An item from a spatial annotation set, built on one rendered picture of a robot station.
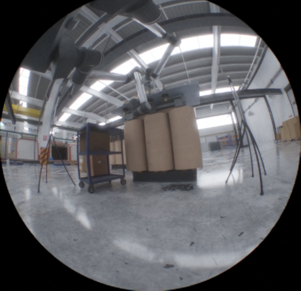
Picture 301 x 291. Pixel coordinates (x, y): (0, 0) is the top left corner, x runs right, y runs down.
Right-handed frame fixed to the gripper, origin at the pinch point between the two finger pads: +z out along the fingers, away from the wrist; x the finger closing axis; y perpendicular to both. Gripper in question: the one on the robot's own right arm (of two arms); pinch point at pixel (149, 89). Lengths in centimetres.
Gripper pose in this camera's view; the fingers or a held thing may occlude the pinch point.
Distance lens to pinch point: 191.3
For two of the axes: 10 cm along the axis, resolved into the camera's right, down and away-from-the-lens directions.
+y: 8.7, -1.5, -4.7
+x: 4.8, 0.9, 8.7
